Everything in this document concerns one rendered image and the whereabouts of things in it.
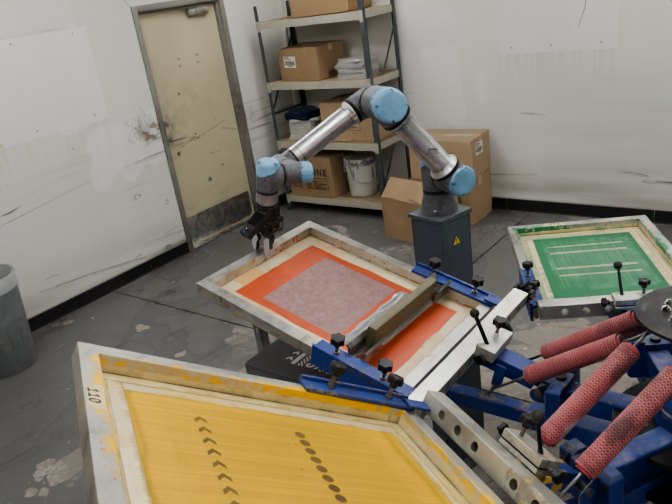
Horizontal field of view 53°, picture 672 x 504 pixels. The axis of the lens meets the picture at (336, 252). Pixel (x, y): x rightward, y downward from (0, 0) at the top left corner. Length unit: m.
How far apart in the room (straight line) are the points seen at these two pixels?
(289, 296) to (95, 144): 3.66
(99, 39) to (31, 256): 1.74
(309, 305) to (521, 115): 4.02
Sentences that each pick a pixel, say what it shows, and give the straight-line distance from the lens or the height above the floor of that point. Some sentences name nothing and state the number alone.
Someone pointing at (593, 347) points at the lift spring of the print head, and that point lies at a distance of 1.77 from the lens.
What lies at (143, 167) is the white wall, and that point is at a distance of 5.92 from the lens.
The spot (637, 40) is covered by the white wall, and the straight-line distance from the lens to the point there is 5.54.
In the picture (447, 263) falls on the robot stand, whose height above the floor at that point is 1.01.
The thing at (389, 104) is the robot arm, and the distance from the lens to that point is 2.32.
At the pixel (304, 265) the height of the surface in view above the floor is 1.20.
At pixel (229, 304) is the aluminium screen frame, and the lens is 2.14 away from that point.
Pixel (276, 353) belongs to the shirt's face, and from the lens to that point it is 2.38.
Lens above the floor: 2.12
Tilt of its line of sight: 22 degrees down
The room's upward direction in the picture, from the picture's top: 9 degrees counter-clockwise
